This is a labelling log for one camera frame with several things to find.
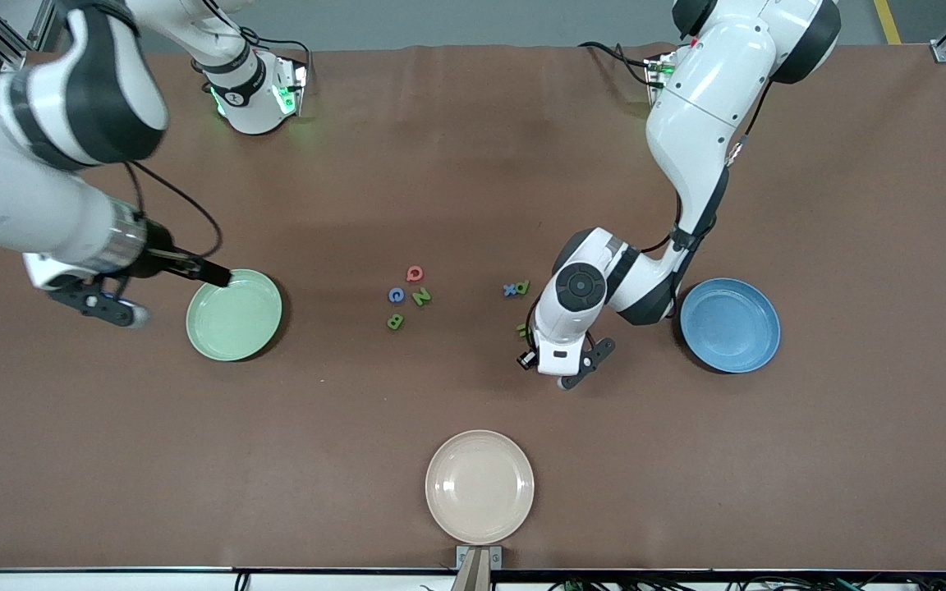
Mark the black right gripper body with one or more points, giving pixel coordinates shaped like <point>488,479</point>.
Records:
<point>163,256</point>

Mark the green foam letter Z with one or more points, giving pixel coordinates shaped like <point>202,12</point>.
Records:
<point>421,297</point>

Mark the green foam letter B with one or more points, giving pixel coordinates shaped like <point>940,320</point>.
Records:
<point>395,322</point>

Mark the red foam letter Q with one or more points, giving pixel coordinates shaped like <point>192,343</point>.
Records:
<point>409,273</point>

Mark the blue foam letter G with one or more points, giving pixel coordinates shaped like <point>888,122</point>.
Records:
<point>391,295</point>

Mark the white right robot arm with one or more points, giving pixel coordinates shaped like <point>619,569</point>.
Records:
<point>29,197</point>

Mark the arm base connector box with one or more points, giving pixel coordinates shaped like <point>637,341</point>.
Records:
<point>288,94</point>
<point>658,70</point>

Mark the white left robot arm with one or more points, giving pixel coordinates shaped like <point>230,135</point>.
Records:
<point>711,107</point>

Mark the light green plate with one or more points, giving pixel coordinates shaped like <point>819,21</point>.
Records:
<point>235,328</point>

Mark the beige plate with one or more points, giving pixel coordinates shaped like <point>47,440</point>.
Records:
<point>479,488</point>

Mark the brown table cover sheet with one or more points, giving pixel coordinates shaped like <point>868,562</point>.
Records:
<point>473,205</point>

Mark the blue plate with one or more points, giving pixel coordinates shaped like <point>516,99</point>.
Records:
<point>732,328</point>

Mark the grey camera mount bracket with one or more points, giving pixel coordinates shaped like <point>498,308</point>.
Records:
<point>479,566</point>

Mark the white table edge rail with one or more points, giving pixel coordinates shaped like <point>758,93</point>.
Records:
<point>71,581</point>

